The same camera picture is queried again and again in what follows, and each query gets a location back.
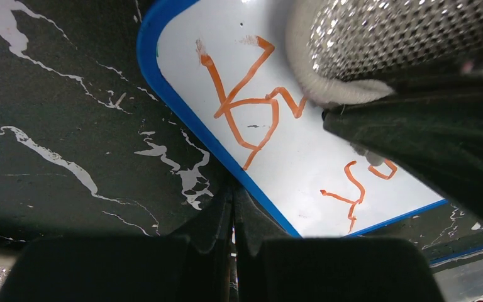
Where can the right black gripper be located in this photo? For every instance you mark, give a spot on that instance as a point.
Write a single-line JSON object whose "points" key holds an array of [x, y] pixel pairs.
{"points": [[432, 127]]}

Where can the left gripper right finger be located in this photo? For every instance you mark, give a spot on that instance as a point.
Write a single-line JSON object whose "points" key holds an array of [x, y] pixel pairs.
{"points": [[273, 266]]}

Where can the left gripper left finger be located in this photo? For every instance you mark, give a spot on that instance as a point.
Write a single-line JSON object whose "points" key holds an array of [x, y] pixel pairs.
{"points": [[189, 264]]}

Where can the blue framed whiteboard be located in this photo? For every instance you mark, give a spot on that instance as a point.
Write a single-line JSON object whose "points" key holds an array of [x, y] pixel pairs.
{"points": [[220, 66]]}

